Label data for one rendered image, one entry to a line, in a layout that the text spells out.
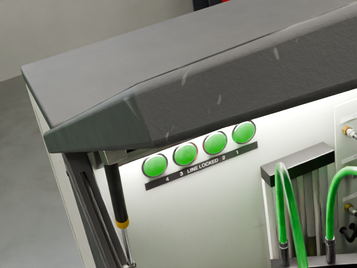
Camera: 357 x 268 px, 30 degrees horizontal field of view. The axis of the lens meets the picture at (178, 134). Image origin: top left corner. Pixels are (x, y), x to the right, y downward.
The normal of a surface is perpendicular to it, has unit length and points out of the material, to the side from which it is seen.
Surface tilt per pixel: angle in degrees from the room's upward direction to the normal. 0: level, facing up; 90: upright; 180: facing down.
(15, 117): 0
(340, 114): 90
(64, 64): 0
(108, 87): 0
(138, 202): 90
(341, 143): 90
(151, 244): 90
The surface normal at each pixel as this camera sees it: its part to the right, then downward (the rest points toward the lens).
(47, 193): -0.15, -0.83
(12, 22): 0.44, 0.43
